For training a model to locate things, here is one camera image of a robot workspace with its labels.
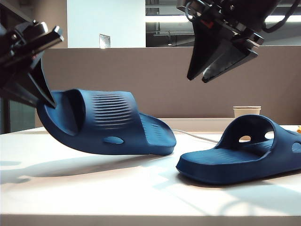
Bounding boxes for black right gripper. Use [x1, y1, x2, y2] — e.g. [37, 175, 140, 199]
[187, 9, 264, 83]

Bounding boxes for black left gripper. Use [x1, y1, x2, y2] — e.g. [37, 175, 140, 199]
[0, 25, 64, 109]

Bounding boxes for dark blue rubber slipper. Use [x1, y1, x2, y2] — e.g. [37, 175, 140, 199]
[175, 114, 301, 185]
[36, 89, 177, 156]

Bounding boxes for beige paper cup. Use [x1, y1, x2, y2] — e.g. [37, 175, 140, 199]
[233, 105, 261, 117]

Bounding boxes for white ceiling light strip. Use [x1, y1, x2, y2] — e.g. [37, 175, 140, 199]
[145, 15, 301, 24]

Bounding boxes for brown desk partition panel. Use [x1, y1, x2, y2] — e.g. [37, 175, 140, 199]
[42, 46, 301, 125]

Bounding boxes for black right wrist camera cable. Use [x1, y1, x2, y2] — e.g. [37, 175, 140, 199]
[184, 3, 196, 21]

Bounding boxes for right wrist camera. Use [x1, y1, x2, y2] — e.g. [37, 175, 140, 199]
[176, 0, 212, 15]

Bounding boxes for light grey table cable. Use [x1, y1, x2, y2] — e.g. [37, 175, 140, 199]
[173, 129, 219, 144]

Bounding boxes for silver metal wall plate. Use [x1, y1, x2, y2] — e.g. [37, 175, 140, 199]
[98, 33, 111, 49]

